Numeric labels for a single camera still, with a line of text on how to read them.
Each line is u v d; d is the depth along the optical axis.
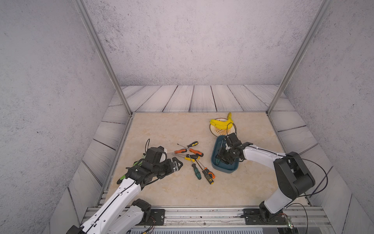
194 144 0.99
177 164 0.69
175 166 0.68
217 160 0.89
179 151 0.97
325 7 0.70
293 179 0.46
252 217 0.73
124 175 0.53
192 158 0.94
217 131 1.08
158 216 0.73
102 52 0.85
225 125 1.09
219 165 0.89
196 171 0.87
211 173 0.87
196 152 0.96
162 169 0.66
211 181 0.83
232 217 0.74
